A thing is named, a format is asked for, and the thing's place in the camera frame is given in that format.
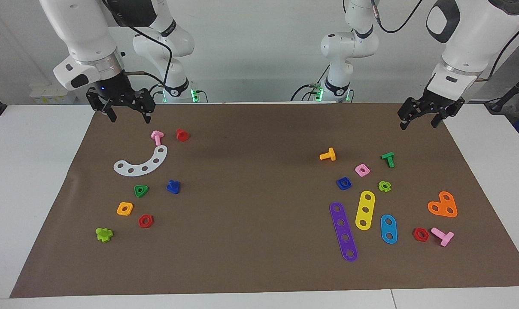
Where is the white curved five-hole plate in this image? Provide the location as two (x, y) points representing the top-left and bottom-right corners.
(113, 145), (168, 177)

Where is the white small box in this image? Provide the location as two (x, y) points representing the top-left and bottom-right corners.
(29, 85), (77, 105)

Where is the orange heart-shaped plastic plate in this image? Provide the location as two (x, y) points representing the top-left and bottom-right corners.
(427, 191), (458, 218)

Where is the yellow three-hole plastic strip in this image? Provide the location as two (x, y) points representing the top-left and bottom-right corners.
(355, 191), (376, 231)

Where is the blue two-hole plastic strip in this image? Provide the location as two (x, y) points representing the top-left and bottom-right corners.
(380, 214), (398, 245)

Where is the purple four-hole plastic strip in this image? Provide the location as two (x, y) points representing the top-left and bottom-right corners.
(329, 202), (358, 262)

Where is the brown paper table mat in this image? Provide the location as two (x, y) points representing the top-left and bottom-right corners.
(9, 102), (519, 298)

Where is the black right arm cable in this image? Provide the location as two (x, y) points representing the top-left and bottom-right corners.
(109, 13), (174, 86)

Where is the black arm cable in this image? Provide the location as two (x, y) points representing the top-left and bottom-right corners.
(109, 13), (174, 86)
(371, 0), (519, 82)

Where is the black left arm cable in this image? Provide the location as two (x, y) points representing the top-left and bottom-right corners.
(371, 0), (519, 82)

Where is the black left base cable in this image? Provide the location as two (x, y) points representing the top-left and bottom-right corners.
(290, 64), (328, 102)

